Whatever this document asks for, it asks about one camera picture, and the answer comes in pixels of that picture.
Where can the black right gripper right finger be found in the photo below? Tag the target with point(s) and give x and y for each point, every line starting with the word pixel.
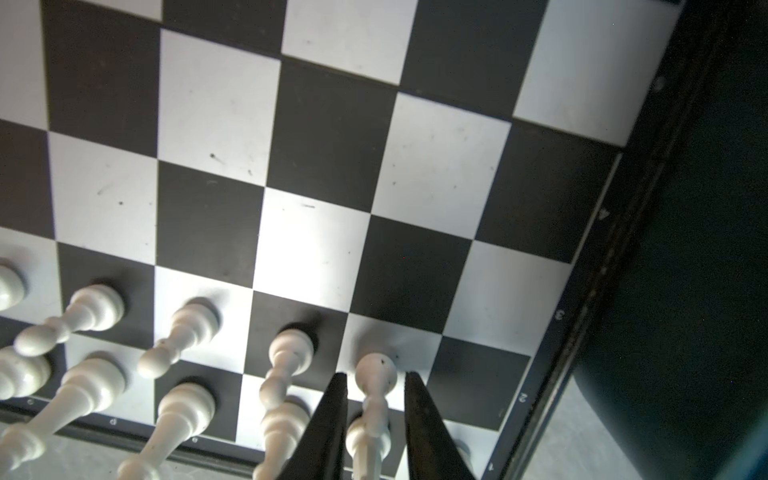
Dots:
pixel 431 451

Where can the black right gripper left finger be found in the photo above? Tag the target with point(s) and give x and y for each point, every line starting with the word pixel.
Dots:
pixel 320 452

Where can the white chess pawn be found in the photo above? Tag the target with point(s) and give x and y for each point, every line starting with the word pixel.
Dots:
pixel 290 353
pixel 376 377

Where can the dark teal plastic tray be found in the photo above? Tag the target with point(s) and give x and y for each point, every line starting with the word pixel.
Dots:
pixel 676 367

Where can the black white chessboard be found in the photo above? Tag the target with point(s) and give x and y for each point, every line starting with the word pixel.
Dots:
pixel 421 178

